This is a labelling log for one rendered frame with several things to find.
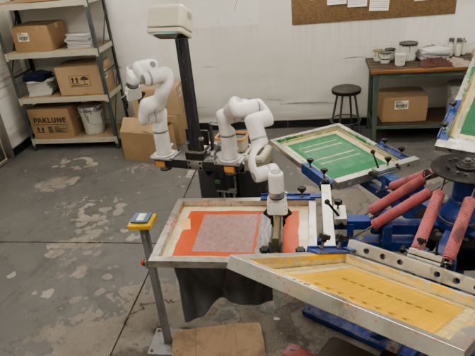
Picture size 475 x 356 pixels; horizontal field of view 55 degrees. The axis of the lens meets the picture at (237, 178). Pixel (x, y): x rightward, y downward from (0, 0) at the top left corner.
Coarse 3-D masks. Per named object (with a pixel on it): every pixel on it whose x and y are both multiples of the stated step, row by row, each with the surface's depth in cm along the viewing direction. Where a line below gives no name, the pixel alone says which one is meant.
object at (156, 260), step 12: (180, 204) 261; (192, 204) 264; (204, 204) 263; (216, 204) 262; (228, 204) 261; (240, 204) 260; (252, 204) 259; (264, 204) 258; (288, 204) 255; (300, 204) 254; (312, 204) 248; (312, 216) 238; (168, 228) 240; (312, 228) 229; (168, 240) 236; (312, 240) 220; (156, 252) 222; (156, 264) 217; (168, 264) 216; (180, 264) 215; (192, 264) 214; (204, 264) 213; (216, 264) 212
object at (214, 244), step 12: (180, 240) 235; (192, 240) 234; (204, 240) 233; (216, 240) 233; (228, 240) 232; (240, 240) 231; (252, 240) 230; (288, 240) 227; (180, 252) 226; (192, 252) 225; (204, 252) 225; (216, 252) 224; (228, 252) 223; (240, 252) 222; (252, 252) 221; (288, 252) 219
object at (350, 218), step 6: (348, 216) 226; (354, 216) 226; (360, 216) 225; (366, 216) 225; (348, 222) 223; (354, 222) 222; (360, 222) 222; (366, 222) 222; (336, 228) 225; (342, 228) 225; (354, 228) 224; (360, 228) 223; (366, 228) 223
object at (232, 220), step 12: (192, 216) 255; (204, 216) 254; (216, 216) 253; (228, 216) 252; (240, 216) 251; (252, 216) 250; (288, 216) 246; (192, 228) 244; (204, 228) 243; (216, 228) 242; (228, 228) 241; (240, 228) 240; (252, 228) 239; (288, 228) 237
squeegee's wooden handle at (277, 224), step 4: (276, 216) 228; (280, 216) 228; (276, 220) 225; (280, 220) 226; (276, 224) 222; (280, 224) 225; (276, 228) 219; (280, 228) 225; (276, 232) 216; (280, 232) 225; (272, 236) 214; (276, 236) 213; (272, 240) 212; (276, 240) 212; (272, 244) 214; (276, 244) 213; (276, 248) 214
